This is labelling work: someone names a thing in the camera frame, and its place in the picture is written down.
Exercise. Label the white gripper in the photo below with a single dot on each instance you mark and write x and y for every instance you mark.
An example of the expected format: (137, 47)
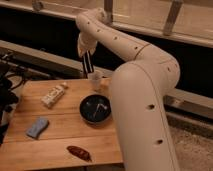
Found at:
(86, 44)

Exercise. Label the white small bottle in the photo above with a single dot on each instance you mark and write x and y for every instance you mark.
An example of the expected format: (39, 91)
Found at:
(54, 95)

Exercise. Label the black white striped eraser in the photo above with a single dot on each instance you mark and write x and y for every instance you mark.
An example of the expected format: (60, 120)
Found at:
(87, 64)

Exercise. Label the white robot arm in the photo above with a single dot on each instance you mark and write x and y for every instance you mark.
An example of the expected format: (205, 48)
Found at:
(137, 88)

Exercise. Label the dark blue bowl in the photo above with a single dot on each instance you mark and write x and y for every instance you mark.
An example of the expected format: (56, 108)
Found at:
(95, 109)

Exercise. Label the blue sponge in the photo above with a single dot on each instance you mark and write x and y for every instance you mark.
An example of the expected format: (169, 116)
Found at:
(37, 127)

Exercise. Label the black equipment with cables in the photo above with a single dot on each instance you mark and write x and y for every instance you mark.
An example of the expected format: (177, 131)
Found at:
(7, 96)

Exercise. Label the metal rail frame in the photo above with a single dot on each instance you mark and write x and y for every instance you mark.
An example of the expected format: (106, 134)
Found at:
(188, 21)

